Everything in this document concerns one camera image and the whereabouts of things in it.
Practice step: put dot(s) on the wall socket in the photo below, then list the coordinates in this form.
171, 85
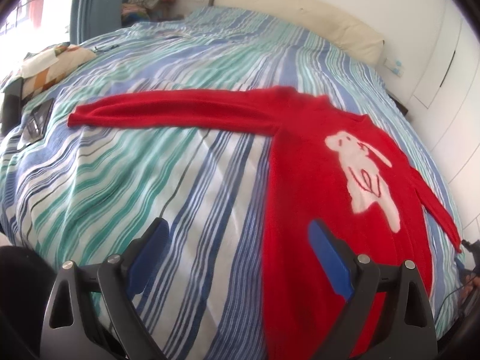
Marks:
394, 66

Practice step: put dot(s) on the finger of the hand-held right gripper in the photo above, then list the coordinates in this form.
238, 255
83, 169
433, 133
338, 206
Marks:
470, 246
462, 266

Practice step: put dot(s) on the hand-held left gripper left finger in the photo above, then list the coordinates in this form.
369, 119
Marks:
150, 255

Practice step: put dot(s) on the dark wooden nightstand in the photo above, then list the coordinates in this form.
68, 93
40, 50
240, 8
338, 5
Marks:
399, 105

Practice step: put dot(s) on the cream padded headboard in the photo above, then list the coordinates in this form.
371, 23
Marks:
300, 11

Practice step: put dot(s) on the patterned cushion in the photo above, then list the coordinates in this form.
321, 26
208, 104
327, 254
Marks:
48, 65

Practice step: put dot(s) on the blue curtain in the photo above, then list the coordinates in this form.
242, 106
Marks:
105, 3

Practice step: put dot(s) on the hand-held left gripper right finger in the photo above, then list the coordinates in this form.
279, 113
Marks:
332, 258

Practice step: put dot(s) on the pile of mixed clothes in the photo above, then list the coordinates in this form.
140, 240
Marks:
150, 2

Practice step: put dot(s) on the white wardrobe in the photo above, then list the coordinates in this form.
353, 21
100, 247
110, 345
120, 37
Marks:
450, 82

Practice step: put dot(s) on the red sweater with white rabbit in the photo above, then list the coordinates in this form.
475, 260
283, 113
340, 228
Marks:
315, 180

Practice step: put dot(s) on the person's right hand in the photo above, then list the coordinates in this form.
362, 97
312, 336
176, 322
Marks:
473, 284

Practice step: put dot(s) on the red hanging cloth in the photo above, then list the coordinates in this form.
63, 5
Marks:
37, 3

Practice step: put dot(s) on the striped blue green bedspread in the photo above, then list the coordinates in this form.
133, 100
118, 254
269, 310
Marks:
131, 180

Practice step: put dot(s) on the black phone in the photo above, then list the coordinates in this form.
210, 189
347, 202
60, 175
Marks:
10, 107

